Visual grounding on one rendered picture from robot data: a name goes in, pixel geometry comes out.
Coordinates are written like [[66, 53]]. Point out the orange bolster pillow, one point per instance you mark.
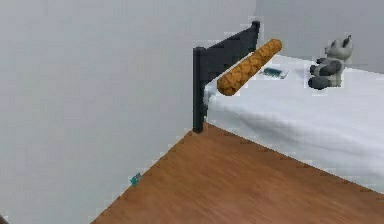
[[248, 67]]

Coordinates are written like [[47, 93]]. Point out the small teal object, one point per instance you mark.
[[135, 179]]

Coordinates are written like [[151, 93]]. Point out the white bed with black headboard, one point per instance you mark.
[[300, 120]]

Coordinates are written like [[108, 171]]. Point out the grey and white plush toy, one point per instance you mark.
[[330, 65]]

